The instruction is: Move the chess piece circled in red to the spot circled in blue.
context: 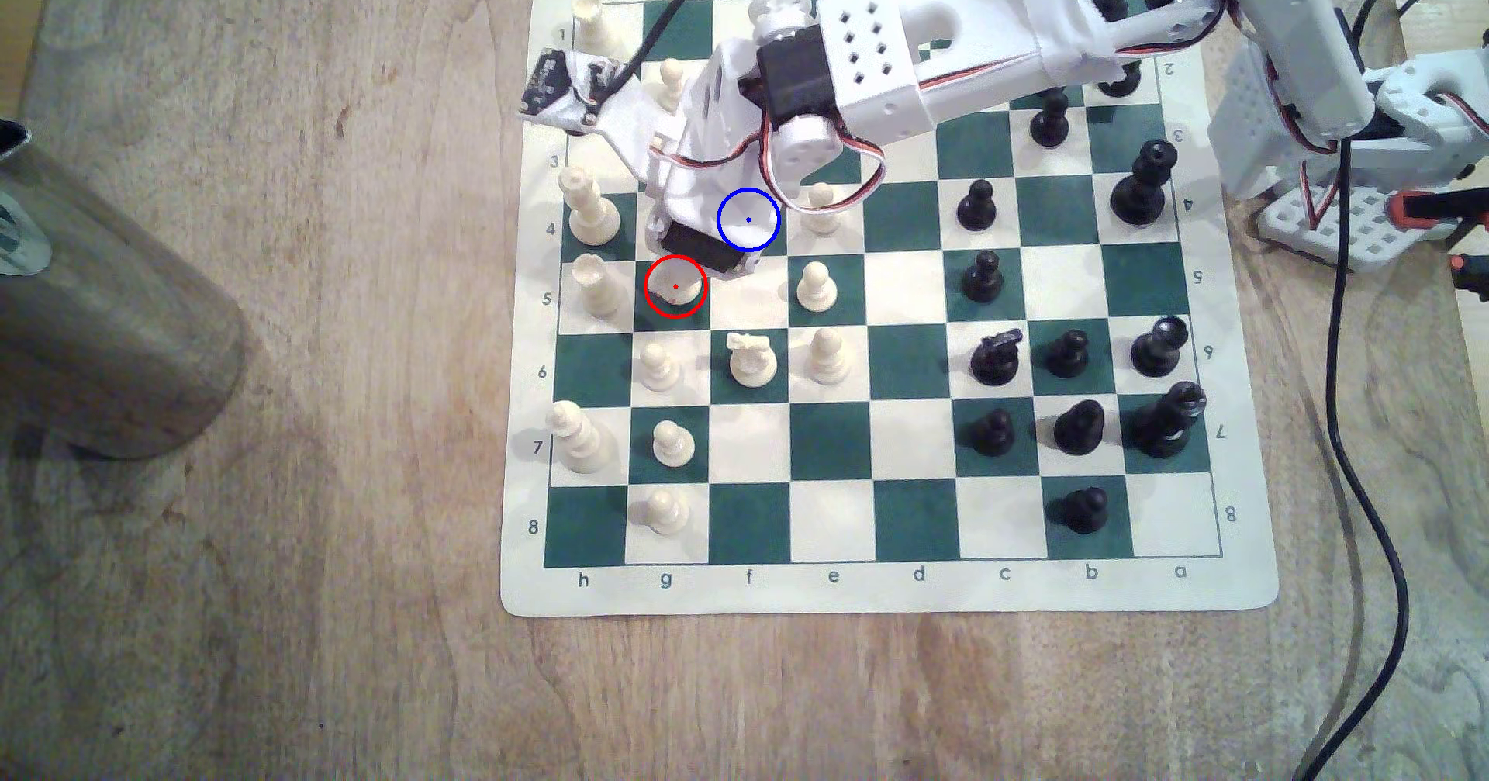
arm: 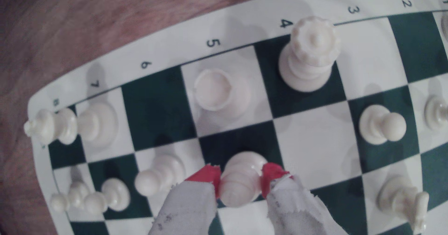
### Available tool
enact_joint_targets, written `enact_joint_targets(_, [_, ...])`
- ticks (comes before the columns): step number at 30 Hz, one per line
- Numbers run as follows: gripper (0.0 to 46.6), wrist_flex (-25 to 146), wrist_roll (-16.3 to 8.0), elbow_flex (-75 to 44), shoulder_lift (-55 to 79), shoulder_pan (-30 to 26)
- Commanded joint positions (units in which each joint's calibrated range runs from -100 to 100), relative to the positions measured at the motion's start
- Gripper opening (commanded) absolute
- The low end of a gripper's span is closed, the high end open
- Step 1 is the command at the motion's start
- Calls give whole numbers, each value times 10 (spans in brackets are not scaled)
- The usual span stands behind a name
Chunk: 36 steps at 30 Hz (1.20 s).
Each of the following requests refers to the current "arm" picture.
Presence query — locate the white pawn chess piece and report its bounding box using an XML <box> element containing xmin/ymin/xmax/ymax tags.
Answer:
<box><xmin>424</xmin><ymin>96</ymin><xmax>448</xmax><ymax>131</ymax></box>
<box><xmin>359</xmin><ymin>104</ymin><xmax>407</xmax><ymax>145</ymax></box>
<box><xmin>84</xmin><ymin>178</ymin><xmax>131</xmax><ymax>215</ymax></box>
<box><xmin>50</xmin><ymin>181</ymin><xmax>90</xmax><ymax>213</ymax></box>
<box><xmin>134</xmin><ymin>154</ymin><xmax>186</xmax><ymax>197</ymax></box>

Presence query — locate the green white chess mat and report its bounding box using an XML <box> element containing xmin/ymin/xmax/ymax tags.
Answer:
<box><xmin>27</xmin><ymin>0</ymin><xmax>448</xmax><ymax>235</ymax></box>

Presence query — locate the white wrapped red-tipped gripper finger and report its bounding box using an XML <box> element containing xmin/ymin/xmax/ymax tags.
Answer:
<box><xmin>261</xmin><ymin>162</ymin><xmax>347</xmax><ymax>235</ymax></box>
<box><xmin>149</xmin><ymin>164</ymin><xmax>222</xmax><ymax>235</ymax></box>

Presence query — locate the white rook chess piece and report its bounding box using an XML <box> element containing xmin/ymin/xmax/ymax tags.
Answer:
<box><xmin>193</xmin><ymin>68</ymin><xmax>251</xmax><ymax>120</ymax></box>

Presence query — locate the white bishop chess piece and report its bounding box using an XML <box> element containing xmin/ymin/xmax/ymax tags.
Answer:
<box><xmin>219</xmin><ymin>151</ymin><xmax>268</xmax><ymax>208</ymax></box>

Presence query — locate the white knight chess piece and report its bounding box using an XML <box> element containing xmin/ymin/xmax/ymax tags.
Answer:
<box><xmin>377</xmin><ymin>175</ymin><xmax>430</xmax><ymax>235</ymax></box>

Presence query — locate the white queen chess piece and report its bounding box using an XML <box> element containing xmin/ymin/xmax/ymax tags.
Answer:
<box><xmin>278</xmin><ymin>16</ymin><xmax>342</xmax><ymax>93</ymax></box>

